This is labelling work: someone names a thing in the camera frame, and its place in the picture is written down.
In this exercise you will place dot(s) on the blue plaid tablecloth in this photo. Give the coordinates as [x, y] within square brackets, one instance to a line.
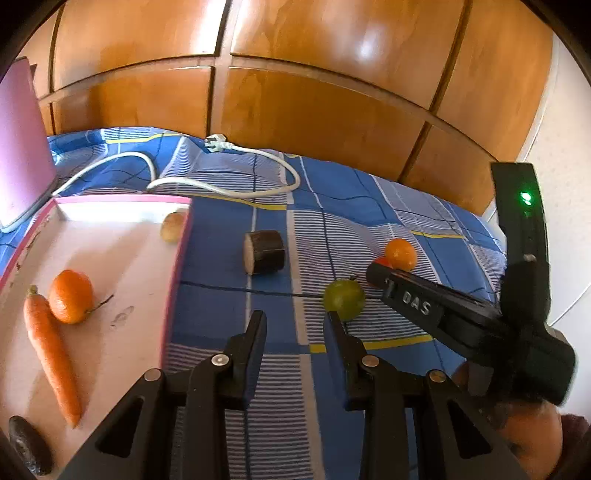
[295, 221]

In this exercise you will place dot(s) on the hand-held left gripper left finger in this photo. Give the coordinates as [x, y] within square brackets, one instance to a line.
[256, 360]

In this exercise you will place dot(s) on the orange carrot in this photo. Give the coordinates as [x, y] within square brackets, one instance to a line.
[51, 350]

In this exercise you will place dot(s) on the large orange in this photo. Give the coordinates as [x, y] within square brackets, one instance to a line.
[70, 295]

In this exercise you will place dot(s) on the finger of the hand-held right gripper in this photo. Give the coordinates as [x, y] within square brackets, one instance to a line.
[406, 295]

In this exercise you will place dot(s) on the person's right hand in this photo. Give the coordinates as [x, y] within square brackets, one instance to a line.
[535, 434]

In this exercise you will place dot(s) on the small orange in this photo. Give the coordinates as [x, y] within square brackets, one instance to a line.
[400, 253]

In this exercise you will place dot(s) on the pink rectangular tray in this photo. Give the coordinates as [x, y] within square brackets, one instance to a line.
[115, 277]

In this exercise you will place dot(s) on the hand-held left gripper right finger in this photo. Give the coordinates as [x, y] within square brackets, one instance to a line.
[334, 360]

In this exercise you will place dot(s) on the red tomato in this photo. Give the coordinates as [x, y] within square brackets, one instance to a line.
[382, 262]

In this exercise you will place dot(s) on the dark avocado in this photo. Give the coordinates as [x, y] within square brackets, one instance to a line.
[30, 443]

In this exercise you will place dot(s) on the wooden wardrobe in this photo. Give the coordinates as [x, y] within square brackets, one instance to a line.
[323, 92]

